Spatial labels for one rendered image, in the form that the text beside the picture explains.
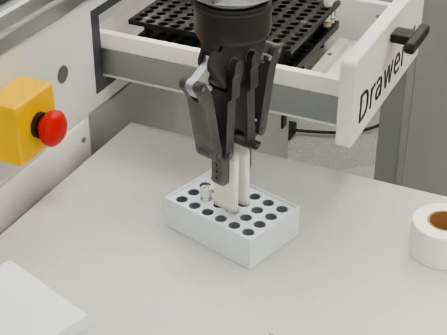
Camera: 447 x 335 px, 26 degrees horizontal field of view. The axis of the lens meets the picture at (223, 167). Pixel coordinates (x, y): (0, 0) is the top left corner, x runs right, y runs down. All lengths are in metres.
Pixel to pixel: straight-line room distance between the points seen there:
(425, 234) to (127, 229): 0.32
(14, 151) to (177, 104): 0.46
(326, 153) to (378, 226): 1.63
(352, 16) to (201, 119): 0.45
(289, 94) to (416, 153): 1.21
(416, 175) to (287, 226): 1.33
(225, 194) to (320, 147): 1.74
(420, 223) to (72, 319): 0.37
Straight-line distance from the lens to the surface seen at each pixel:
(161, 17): 1.25
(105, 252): 1.05
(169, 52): 1.19
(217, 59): 0.92
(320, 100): 1.12
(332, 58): 1.27
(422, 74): 2.23
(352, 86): 1.08
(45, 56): 1.14
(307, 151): 2.73
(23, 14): 1.08
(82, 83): 1.21
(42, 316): 0.95
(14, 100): 1.04
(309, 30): 1.22
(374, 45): 1.13
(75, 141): 1.23
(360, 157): 2.72
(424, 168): 2.36
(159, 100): 1.41
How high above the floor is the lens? 1.38
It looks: 31 degrees down
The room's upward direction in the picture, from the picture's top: straight up
